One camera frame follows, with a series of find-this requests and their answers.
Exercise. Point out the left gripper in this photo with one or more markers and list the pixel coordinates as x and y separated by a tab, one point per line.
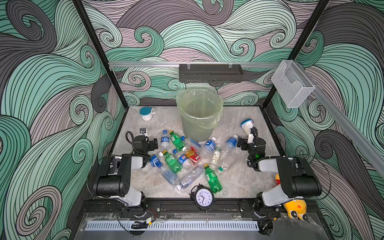
151	144

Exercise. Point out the white yogurt cup blue lid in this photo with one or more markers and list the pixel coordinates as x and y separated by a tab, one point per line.
246	125

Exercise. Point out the red yellow label bottle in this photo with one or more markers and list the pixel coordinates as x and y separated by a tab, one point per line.
192	155

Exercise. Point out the black alarm clock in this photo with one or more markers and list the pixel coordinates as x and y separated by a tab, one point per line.
203	197

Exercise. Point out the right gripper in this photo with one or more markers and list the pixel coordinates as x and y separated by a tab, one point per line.
243	143

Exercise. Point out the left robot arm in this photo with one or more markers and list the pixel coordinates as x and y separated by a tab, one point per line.
113	179

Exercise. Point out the white jar with teal lid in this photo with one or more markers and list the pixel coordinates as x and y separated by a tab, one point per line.
147	113

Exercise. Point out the white slotted cable duct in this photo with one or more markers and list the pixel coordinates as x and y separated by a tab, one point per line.
174	226

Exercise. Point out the green sprite bottle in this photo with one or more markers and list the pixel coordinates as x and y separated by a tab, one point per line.
172	162
212	179
177	141

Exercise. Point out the clear bottle white cap blue label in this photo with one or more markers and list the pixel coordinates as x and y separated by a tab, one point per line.
208	147

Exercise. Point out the yellow plush toy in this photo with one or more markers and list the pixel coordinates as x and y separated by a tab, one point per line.
295	207

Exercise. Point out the clear bottle blue label upright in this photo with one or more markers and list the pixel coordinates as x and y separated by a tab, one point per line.
165	140

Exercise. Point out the green sprite bottle front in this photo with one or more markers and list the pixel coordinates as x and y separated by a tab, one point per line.
212	179

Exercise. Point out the clear bottle green label tea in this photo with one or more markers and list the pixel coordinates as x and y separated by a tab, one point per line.
216	155

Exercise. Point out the aluminium wall rail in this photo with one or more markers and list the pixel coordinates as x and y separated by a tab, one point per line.
152	64

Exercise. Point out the black wall shelf tray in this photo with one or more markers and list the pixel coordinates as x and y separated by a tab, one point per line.
216	74

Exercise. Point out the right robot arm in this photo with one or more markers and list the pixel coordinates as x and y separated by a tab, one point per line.
297	179

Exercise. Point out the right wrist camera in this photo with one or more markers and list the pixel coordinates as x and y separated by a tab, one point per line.
252	134

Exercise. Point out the mesh bin with green liner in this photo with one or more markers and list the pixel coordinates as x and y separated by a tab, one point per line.
201	111

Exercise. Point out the large clear bottle white cap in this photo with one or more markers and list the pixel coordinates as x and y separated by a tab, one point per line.
190	177

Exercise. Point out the pepsi label clear bottle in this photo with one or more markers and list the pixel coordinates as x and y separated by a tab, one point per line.
182	159

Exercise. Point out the clear acrylic wall holder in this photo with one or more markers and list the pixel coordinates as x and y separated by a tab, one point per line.
292	83

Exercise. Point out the clear water bottle blue cap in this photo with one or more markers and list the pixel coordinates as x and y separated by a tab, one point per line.
168	174

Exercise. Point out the clear crushed bottle green cap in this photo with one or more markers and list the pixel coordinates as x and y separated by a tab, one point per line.
226	164

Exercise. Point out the clear bottle blue cap slanted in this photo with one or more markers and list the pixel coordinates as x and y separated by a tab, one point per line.
190	143

